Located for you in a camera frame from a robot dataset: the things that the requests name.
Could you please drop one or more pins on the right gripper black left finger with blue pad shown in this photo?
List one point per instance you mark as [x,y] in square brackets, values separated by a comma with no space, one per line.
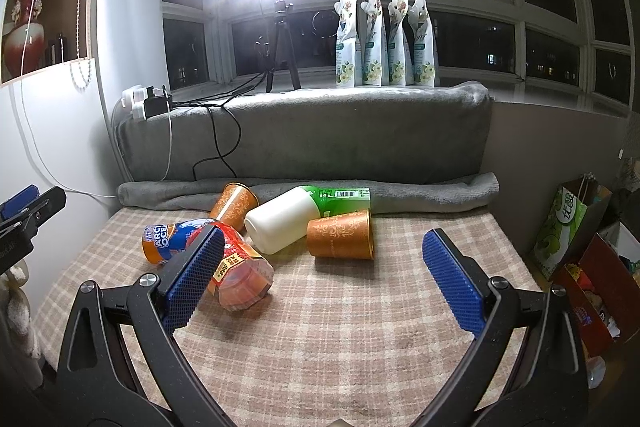
[96,382]

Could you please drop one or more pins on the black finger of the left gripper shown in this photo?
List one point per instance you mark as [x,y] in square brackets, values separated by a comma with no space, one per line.
[21,217]

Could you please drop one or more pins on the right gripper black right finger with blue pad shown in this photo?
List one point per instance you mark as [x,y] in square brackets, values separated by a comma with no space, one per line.
[547,385]

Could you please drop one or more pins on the white plastic cup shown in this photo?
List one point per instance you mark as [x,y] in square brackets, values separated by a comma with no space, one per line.
[281,221]

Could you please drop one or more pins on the orange blue snack cup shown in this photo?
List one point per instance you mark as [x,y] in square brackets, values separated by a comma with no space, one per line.
[161,242]

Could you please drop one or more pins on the red clear plastic cup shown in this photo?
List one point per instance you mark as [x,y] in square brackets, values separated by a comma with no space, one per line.
[243,276]

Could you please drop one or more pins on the orange paper cup far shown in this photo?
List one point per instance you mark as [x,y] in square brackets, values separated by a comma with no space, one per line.
[234,202]

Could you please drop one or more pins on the orange paper cup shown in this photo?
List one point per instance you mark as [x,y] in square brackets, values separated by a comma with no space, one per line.
[347,236]
[234,202]

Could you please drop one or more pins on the orange paper cup near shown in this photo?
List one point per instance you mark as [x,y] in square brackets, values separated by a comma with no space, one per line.
[347,236]

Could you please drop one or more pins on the red cardboard box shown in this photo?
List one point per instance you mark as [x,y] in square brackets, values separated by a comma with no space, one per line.
[603,288]

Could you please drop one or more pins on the red porcelain vase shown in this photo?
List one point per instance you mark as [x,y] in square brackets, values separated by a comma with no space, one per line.
[24,45]

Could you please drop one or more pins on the white power strip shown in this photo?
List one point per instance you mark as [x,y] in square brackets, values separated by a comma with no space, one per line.
[132,101]

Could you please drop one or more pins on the black power adapter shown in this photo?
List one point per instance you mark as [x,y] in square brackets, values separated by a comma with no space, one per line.
[157,102]

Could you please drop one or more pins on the green paper shopping bag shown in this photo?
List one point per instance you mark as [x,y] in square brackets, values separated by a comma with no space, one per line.
[575,215]

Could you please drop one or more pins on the grey rolled blanket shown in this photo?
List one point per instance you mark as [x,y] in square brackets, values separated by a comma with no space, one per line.
[452,196]

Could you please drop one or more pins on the plaid pink table cloth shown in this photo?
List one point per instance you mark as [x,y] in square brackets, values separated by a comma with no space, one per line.
[367,342]

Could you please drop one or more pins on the green drink carton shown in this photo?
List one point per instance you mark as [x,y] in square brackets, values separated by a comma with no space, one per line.
[334,201]

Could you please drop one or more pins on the grey sofa back cover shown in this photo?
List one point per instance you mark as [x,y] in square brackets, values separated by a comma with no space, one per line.
[403,135]

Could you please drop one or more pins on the black tripod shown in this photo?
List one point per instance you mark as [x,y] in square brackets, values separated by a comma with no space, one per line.
[279,50]

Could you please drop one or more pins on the white pouch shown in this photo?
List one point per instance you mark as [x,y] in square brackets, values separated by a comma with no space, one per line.
[375,56]
[347,50]
[423,62]
[399,58]

